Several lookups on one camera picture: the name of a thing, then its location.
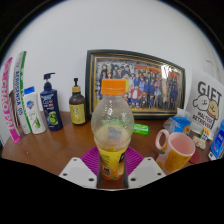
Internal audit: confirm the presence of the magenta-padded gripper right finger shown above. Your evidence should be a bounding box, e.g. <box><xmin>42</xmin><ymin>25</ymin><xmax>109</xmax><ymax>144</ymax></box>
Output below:
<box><xmin>123</xmin><ymin>146</ymin><xmax>167</xmax><ymax>190</ymax></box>

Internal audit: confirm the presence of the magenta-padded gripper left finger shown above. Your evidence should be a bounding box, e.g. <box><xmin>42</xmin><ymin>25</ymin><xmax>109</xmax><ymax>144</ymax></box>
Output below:
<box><xmin>58</xmin><ymin>145</ymin><xmax>102</xmax><ymax>190</ymax></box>

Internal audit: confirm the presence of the orange juice bottle orange cap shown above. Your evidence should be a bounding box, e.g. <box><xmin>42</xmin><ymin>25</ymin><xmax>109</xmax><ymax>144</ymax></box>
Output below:
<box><xmin>90</xmin><ymin>78</ymin><xmax>135</xmax><ymax>182</ymax></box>

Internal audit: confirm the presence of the pink mug yellow print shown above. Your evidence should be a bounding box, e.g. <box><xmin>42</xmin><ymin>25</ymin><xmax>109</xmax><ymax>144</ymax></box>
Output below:
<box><xmin>154</xmin><ymin>129</ymin><xmax>197</xmax><ymax>176</ymax></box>

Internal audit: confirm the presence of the small green pack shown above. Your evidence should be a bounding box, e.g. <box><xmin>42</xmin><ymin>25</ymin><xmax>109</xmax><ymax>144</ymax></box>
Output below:
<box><xmin>133</xmin><ymin>122</ymin><xmax>150</xmax><ymax>136</ymax></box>

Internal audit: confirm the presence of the flat round red coaster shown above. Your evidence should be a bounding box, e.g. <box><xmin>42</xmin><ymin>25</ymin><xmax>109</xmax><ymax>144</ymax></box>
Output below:
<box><xmin>189</xmin><ymin>149</ymin><xmax>201</xmax><ymax>165</ymax></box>

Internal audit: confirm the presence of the blue tissue pack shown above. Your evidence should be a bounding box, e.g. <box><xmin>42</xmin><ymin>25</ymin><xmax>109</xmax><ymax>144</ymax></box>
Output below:
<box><xmin>163</xmin><ymin>107</ymin><xmax>193</xmax><ymax>136</ymax></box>

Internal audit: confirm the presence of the brown pump bottle yellow label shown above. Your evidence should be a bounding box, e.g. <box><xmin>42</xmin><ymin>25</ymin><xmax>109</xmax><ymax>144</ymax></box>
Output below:
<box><xmin>68</xmin><ymin>77</ymin><xmax>87</xmax><ymax>127</ymax></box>

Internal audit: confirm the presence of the small printed snack pack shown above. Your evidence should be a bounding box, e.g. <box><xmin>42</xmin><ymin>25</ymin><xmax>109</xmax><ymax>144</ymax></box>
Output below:
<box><xmin>192</xmin><ymin>134</ymin><xmax>208</xmax><ymax>150</ymax></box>

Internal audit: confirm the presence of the dark blue pump bottle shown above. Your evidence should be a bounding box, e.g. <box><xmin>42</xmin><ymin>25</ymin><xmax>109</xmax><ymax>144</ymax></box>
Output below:
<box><xmin>39</xmin><ymin>72</ymin><xmax>64</xmax><ymax>132</ymax></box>

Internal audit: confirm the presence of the colourful puzzle cube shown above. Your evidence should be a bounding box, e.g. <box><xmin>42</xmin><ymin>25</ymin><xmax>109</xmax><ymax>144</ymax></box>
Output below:
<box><xmin>199</xmin><ymin>127</ymin><xmax>211</xmax><ymax>141</ymax></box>

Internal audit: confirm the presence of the white bottle blue cap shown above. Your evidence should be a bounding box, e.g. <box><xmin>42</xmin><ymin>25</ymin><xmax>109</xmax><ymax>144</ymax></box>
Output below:
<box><xmin>23</xmin><ymin>86</ymin><xmax>47</xmax><ymax>135</ymax></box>

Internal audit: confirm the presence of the blue detergent bottle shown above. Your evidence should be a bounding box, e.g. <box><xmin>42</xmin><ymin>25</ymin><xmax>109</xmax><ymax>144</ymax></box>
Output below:
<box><xmin>208</xmin><ymin>119</ymin><xmax>224</xmax><ymax>161</ymax></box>

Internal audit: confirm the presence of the framed group photo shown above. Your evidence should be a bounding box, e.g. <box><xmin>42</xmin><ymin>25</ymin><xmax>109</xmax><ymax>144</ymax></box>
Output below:
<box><xmin>84</xmin><ymin>49</ymin><xmax>186</xmax><ymax>120</ymax></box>

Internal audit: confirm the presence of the white paper gift bag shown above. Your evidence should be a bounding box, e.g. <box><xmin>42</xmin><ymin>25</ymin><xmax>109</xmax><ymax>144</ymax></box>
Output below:
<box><xmin>185</xmin><ymin>59</ymin><xmax>224</xmax><ymax>141</ymax></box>

